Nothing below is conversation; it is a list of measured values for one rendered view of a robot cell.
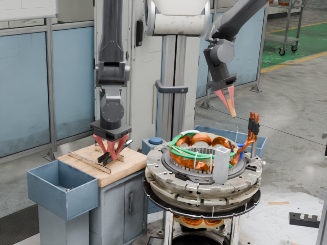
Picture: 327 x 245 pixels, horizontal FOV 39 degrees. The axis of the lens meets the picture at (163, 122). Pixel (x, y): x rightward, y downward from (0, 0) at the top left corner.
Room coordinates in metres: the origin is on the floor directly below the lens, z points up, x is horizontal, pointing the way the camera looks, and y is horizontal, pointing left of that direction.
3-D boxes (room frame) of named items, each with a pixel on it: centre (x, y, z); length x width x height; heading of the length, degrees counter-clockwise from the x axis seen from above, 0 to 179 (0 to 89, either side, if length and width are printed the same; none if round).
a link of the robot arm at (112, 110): (1.13, 0.13, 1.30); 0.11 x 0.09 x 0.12; 11
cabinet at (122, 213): (1.23, 0.17, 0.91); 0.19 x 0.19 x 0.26; 51
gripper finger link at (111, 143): (1.18, 0.14, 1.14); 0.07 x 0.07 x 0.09; 52
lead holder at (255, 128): (1.18, -0.24, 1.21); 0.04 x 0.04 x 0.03; 54
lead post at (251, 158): (1.20, -0.25, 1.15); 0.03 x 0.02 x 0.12; 136
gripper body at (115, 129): (1.18, 0.14, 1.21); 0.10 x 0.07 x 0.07; 52
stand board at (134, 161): (1.23, 0.17, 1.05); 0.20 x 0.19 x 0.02; 141
